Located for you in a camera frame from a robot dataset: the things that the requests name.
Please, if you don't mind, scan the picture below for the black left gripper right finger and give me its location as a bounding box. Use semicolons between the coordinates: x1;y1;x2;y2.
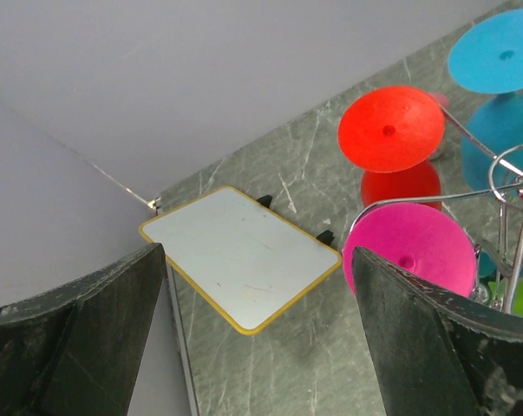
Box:
352;248;523;415

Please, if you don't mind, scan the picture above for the yellow-framed whiteboard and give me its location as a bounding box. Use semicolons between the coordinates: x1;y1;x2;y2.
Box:
140;186;342;335

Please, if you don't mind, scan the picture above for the magenta wine glass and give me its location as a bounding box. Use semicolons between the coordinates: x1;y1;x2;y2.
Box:
343;202;477;297

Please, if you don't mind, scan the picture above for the green wine glass front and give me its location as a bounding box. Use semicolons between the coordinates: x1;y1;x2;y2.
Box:
487;279;523;317

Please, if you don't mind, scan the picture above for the red wine glass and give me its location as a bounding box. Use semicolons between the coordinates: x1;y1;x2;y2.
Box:
337;85;446;206

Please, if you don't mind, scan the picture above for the blue wine glass front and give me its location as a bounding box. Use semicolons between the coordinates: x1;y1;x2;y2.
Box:
447;6;523;192

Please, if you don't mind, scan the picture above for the chrome wine glass rack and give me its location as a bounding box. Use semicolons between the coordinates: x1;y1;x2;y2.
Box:
352;106;523;314

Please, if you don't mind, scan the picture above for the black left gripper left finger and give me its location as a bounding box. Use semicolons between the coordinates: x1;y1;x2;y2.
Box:
0;244;166;415

